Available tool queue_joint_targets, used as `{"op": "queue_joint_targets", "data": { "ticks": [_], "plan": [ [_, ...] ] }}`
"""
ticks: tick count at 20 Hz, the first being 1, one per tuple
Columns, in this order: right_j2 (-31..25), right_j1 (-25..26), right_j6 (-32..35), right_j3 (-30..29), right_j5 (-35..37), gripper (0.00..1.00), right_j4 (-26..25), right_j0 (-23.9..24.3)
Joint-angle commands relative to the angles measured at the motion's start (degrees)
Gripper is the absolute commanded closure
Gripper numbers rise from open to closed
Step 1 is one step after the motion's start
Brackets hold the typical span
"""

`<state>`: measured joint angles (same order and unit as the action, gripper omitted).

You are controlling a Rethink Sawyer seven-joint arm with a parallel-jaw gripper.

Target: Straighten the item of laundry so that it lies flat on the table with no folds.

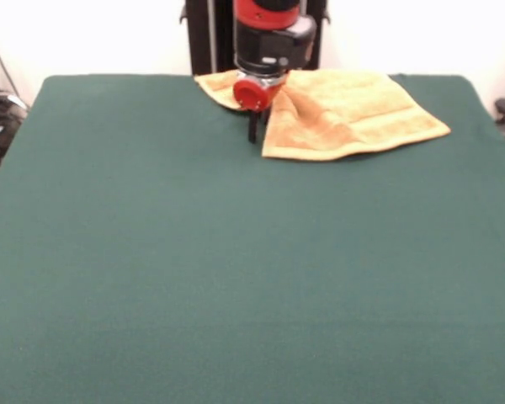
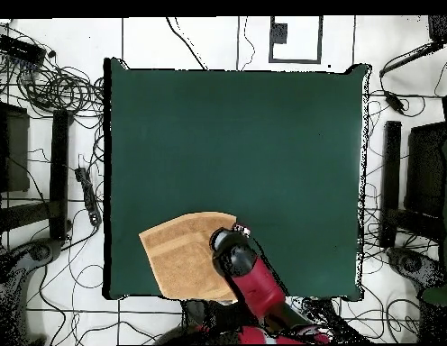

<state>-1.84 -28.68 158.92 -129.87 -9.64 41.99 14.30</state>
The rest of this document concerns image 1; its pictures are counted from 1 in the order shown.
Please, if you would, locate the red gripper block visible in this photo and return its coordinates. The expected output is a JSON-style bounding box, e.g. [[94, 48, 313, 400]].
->
[[232, 73, 288, 144]]

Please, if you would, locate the tan terry towel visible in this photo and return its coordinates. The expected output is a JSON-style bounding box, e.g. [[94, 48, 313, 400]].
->
[[193, 69, 452, 163]]

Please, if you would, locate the dark green table cloth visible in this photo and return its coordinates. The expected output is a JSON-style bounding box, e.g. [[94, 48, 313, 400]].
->
[[0, 74, 505, 404]]

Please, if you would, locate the black equipment pile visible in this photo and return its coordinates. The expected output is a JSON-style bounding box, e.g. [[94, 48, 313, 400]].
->
[[0, 90, 29, 174]]

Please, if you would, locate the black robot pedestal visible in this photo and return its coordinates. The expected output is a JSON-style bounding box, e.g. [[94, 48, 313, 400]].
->
[[179, 0, 332, 76]]

